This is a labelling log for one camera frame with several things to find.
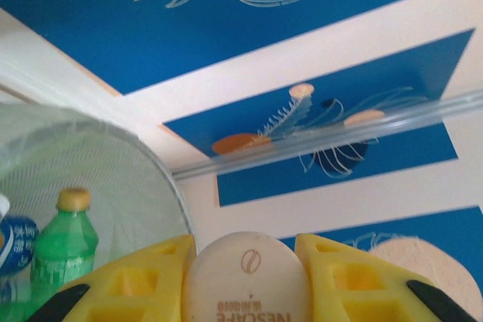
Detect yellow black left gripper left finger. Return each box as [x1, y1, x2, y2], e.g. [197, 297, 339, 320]
[26, 234, 198, 322]

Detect green Sprite bottle yellow cap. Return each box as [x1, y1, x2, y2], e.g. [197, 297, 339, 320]
[29, 188, 100, 300]

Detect aluminium frame post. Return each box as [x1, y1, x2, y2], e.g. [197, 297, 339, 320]
[171, 90, 483, 182]

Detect small blue label bottle white cap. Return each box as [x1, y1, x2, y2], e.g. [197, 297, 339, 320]
[0, 193, 41, 300]

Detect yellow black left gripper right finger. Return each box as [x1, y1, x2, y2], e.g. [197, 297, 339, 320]
[294, 233, 480, 322]

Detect grey mesh waste bin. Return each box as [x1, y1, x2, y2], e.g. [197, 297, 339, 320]
[0, 101, 194, 322]

